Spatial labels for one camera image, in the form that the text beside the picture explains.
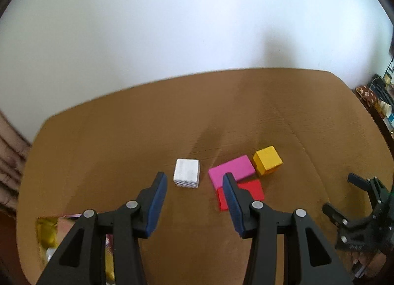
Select pink block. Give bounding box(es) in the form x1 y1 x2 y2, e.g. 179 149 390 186
208 155 256 190

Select white box striped edge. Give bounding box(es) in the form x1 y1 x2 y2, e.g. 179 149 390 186
173 158 201 189

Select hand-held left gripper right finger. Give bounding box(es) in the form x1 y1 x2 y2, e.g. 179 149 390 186
222 172 353 285

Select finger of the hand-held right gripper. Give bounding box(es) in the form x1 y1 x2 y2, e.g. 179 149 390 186
322 203 349 228
348 173 374 191

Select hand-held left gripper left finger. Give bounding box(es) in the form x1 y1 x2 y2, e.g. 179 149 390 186
36 171 168 285

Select red block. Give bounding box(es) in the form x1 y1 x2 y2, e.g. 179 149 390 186
216 179 264 211

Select brown patterned box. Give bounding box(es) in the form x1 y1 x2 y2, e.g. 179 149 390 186
356 86 378 105

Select beige floral curtain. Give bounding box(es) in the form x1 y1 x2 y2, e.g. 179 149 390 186
0 110 31 212

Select red tin box gold inside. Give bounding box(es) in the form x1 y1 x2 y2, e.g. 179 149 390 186
36 214 116 283

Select yellow cube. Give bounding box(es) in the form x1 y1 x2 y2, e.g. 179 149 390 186
253 146 283 176

